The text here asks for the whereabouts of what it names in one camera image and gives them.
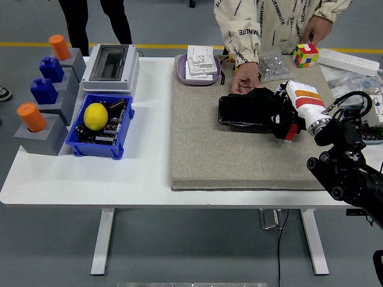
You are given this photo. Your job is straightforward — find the person's right hand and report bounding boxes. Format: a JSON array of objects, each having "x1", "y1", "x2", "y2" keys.
[{"x1": 231, "y1": 62, "x2": 263, "y2": 95}]

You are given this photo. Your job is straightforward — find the person's left hand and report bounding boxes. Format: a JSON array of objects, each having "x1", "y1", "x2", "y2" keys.
[{"x1": 300, "y1": 13, "x2": 333, "y2": 45}]

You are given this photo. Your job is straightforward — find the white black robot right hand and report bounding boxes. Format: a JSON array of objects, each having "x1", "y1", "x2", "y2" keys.
[{"x1": 270, "y1": 80, "x2": 327, "y2": 132}]

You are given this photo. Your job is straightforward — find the glossy black panel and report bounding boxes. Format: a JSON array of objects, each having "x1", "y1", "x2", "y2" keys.
[{"x1": 217, "y1": 92, "x2": 303, "y2": 135}]

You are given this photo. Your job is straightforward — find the yellow tool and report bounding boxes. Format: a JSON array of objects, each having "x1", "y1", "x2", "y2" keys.
[{"x1": 224, "y1": 47, "x2": 240, "y2": 74}]

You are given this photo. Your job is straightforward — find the clear bag of screws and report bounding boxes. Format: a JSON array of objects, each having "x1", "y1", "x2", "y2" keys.
[{"x1": 257, "y1": 47, "x2": 297, "y2": 84}]

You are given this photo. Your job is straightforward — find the multicoloured puzzle cube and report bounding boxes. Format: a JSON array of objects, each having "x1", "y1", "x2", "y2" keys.
[{"x1": 292, "y1": 42, "x2": 320, "y2": 69}]

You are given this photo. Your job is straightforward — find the white power strip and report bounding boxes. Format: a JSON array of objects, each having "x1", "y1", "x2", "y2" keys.
[{"x1": 317, "y1": 47, "x2": 381, "y2": 77}]

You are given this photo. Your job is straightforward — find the clear plastic bags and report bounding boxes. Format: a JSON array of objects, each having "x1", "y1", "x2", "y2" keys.
[{"x1": 326, "y1": 64, "x2": 383, "y2": 105}]

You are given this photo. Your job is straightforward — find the purple oval tray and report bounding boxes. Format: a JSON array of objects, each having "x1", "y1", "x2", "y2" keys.
[{"x1": 177, "y1": 53, "x2": 222, "y2": 87}]

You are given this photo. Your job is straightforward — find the white electrical device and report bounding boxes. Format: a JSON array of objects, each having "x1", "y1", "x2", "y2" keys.
[{"x1": 363, "y1": 94, "x2": 383, "y2": 126}]

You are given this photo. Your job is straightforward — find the blue-grey tray with circuit boards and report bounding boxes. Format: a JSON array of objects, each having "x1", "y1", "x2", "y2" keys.
[{"x1": 341, "y1": 106, "x2": 383, "y2": 146}]

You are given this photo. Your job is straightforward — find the grey-brown mat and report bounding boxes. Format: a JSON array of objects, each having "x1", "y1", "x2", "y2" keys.
[{"x1": 169, "y1": 54, "x2": 366, "y2": 192}]

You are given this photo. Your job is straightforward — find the silver box under table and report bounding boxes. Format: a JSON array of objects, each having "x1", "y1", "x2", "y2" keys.
[{"x1": 259, "y1": 208, "x2": 285, "y2": 231}]

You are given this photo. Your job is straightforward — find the dark brown cylinder part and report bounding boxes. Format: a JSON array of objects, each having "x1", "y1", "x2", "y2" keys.
[{"x1": 108, "y1": 99, "x2": 127, "y2": 112}]

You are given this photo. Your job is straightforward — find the white table leg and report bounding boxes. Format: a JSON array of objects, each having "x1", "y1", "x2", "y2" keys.
[
  {"x1": 90, "y1": 208, "x2": 116, "y2": 276},
  {"x1": 300, "y1": 208, "x2": 330, "y2": 276}
]

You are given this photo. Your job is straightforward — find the yellow lemon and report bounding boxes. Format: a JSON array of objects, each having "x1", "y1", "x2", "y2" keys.
[{"x1": 83, "y1": 102, "x2": 109, "y2": 132}]

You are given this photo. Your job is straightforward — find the blue plastic bin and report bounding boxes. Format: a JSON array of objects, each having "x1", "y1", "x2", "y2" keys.
[{"x1": 65, "y1": 93, "x2": 135, "y2": 161}]

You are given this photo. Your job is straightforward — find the grey block base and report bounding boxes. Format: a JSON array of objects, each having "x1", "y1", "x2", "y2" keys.
[
  {"x1": 13, "y1": 112, "x2": 70, "y2": 157},
  {"x1": 32, "y1": 86, "x2": 79, "y2": 126},
  {"x1": 50, "y1": 47, "x2": 87, "y2": 84},
  {"x1": 52, "y1": 68, "x2": 81, "y2": 102}
]

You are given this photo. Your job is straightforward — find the orange cylinder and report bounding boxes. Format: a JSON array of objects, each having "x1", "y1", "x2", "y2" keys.
[
  {"x1": 16, "y1": 102, "x2": 48, "y2": 133},
  {"x1": 48, "y1": 34, "x2": 72, "y2": 62}
]

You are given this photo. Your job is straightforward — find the blue plastic block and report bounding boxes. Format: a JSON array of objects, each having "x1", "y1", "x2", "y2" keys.
[
  {"x1": 30, "y1": 77, "x2": 59, "y2": 105},
  {"x1": 38, "y1": 56, "x2": 65, "y2": 84}
]

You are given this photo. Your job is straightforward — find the black wrist strap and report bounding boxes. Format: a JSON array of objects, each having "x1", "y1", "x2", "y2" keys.
[{"x1": 220, "y1": 56, "x2": 231, "y2": 86}]

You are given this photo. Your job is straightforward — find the large white wall socket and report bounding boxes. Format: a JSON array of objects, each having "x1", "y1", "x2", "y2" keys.
[{"x1": 184, "y1": 55, "x2": 218, "y2": 81}]

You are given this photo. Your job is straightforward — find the small white wall socket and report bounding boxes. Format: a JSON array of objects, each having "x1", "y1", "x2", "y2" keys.
[{"x1": 187, "y1": 45, "x2": 215, "y2": 65}]

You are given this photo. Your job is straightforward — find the grey enclosure with clear lid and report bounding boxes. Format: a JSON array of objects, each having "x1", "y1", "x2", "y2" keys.
[{"x1": 81, "y1": 43, "x2": 141, "y2": 93}]

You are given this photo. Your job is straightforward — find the black cable under table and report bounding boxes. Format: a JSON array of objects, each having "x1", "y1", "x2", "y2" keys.
[{"x1": 277, "y1": 208, "x2": 290, "y2": 287}]

